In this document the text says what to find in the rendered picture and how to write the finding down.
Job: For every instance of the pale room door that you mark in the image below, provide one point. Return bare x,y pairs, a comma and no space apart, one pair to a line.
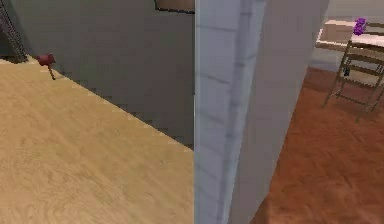
216,110

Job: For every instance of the dark red toilet plunger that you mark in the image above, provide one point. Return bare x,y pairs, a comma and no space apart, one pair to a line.
46,60

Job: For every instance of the pale wooden table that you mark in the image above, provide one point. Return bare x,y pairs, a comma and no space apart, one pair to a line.
338,33

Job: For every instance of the wooden slatted chair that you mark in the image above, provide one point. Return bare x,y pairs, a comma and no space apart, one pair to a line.
358,71

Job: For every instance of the purple grape bunch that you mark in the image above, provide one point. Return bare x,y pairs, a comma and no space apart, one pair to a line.
359,26

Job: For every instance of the dark metal rack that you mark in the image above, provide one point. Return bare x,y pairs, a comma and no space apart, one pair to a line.
10,36

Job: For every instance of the framed picture with dark frame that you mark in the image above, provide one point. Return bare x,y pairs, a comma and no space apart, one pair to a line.
175,4

